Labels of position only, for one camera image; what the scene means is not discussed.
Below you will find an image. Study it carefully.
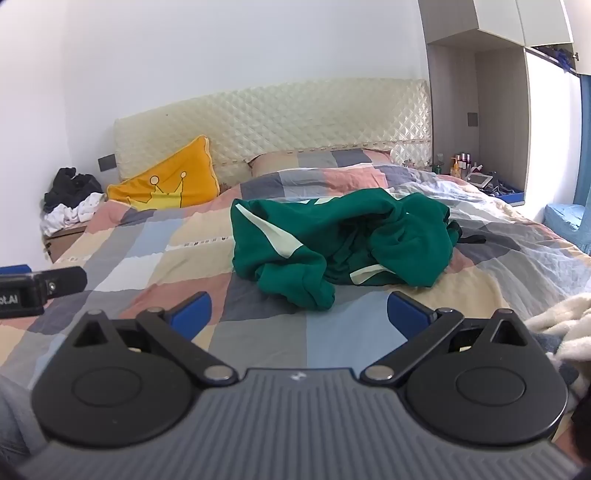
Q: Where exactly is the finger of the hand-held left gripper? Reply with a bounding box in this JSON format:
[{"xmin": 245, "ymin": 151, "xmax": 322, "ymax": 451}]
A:
[{"xmin": 33, "ymin": 266, "xmax": 88, "ymax": 303}]

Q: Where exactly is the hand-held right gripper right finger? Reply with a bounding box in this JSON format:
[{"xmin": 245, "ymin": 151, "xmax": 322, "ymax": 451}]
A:
[{"xmin": 360, "ymin": 292, "xmax": 536, "ymax": 387}]

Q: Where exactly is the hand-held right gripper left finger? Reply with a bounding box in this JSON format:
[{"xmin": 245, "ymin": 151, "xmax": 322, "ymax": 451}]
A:
[{"xmin": 69, "ymin": 292, "xmax": 238, "ymax": 387}]

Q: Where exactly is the green hoodie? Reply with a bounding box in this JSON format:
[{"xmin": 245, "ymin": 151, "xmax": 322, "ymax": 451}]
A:
[{"xmin": 230, "ymin": 187, "xmax": 463, "ymax": 311}]

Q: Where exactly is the white clothes pile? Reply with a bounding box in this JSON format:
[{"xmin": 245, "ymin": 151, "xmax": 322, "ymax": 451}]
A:
[{"xmin": 41, "ymin": 191, "xmax": 108, "ymax": 237}]

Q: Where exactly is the black clothes pile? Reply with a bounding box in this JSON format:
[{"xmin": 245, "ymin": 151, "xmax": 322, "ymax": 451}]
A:
[{"xmin": 44, "ymin": 167, "xmax": 105, "ymax": 214}]

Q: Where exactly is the wooden nightstand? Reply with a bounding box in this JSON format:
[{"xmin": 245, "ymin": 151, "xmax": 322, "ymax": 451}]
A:
[{"xmin": 42, "ymin": 222, "xmax": 90, "ymax": 265}]

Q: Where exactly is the patchwork quilt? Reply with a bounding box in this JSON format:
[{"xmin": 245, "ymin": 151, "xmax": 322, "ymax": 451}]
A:
[{"xmin": 0, "ymin": 148, "xmax": 591, "ymax": 402}]

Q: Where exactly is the person's jeans leg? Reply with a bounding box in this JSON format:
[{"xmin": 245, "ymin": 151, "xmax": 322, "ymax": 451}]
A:
[{"xmin": 0, "ymin": 374, "xmax": 46, "ymax": 464}]

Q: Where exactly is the orange crown pillow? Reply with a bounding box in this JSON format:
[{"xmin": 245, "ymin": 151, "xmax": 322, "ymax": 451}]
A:
[{"xmin": 107, "ymin": 135, "xmax": 221, "ymax": 212}]

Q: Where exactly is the blue tray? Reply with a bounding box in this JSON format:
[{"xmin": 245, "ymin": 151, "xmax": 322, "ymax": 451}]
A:
[{"xmin": 490, "ymin": 184, "xmax": 526, "ymax": 206}]

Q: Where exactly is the white fluffy blanket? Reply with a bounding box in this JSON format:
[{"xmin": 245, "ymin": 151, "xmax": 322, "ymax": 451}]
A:
[{"xmin": 526, "ymin": 292, "xmax": 591, "ymax": 361}]

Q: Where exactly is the group of cosmetic bottles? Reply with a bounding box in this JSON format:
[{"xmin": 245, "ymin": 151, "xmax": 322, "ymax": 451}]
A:
[{"xmin": 456, "ymin": 151, "xmax": 483, "ymax": 178}]

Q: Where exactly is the patchwork pillow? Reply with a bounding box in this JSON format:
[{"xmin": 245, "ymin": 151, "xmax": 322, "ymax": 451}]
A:
[{"xmin": 248, "ymin": 148, "xmax": 393, "ymax": 178}]

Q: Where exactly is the blue cushion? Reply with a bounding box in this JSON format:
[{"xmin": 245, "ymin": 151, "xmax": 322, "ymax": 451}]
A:
[{"xmin": 542, "ymin": 202, "xmax": 591, "ymax": 256}]

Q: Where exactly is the cream quilted headboard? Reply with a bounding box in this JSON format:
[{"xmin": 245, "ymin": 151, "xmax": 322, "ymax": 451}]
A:
[{"xmin": 113, "ymin": 78, "xmax": 434, "ymax": 185}]

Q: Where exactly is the blue curtain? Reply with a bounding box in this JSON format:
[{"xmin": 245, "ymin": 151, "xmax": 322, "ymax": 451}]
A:
[{"xmin": 571, "ymin": 71, "xmax": 591, "ymax": 208}]

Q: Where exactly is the white overhead cabinet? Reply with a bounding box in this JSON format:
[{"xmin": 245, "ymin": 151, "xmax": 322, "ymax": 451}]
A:
[{"xmin": 418, "ymin": 0, "xmax": 578, "ymax": 47}]

